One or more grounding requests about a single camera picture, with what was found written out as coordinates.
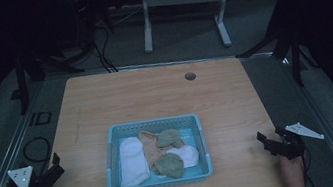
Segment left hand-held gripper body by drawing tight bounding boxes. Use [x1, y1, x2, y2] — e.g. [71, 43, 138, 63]
[6, 161, 61, 187]

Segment person's right hand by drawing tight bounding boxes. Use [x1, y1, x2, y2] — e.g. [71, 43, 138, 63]
[278, 152, 306, 181]

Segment black metal stand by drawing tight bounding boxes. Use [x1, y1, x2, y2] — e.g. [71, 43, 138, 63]
[1, 25, 92, 118]
[230, 13, 323, 97]

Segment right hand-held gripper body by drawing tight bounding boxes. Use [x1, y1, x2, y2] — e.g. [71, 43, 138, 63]
[272, 118, 328, 163]

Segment black floor cables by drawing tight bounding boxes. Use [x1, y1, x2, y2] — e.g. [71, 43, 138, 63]
[88, 22, 119, 76]

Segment green sock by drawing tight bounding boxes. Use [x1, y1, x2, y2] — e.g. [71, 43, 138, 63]
[153, 126, 186, 153]
[150, 150, 187, 183]

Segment round table cable hole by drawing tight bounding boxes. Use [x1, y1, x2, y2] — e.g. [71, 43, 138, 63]
[184, 71, 198, 82]

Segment blue plastic basket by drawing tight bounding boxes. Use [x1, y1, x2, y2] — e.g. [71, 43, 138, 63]
[97, 110, 216, 187]

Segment beige sock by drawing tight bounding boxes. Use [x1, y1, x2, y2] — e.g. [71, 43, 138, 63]
[137, 127, 170, 176]

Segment right hand-held gripper cable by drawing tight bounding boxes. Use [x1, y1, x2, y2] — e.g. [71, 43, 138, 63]
[299, 146, 319, 187]

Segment long white sock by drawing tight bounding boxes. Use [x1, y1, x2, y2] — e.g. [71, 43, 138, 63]
[113, 135, 152, 187]

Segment black looped cable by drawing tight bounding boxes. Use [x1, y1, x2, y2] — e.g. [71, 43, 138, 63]
[20, 134, 56, 177]

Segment short white sock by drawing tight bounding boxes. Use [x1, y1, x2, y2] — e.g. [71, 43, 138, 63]
[164, 142, 202, 172]

